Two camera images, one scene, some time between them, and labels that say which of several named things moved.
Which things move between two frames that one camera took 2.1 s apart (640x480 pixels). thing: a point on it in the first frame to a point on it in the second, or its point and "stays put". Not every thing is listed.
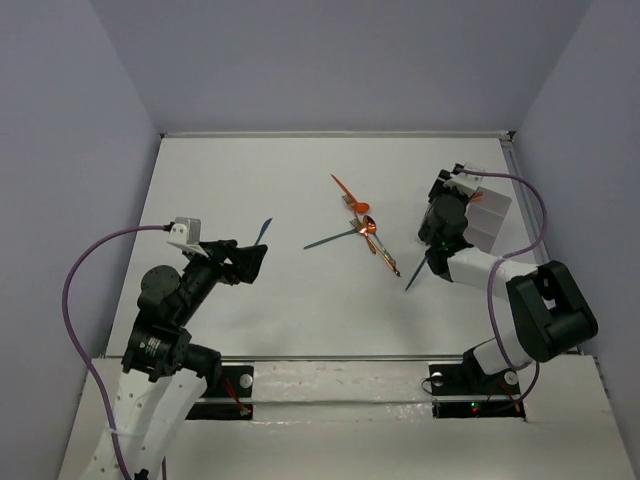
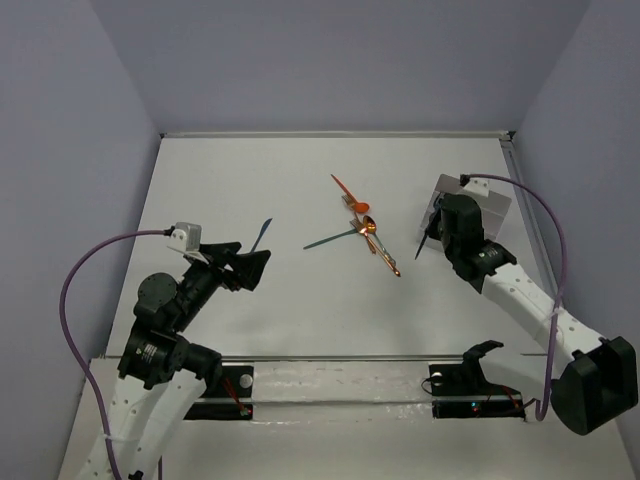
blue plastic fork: [421, 265] to [423, 240]
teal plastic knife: [354, 230] stays put
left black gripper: [232, 261] stays put
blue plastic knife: [263, 229] stays put
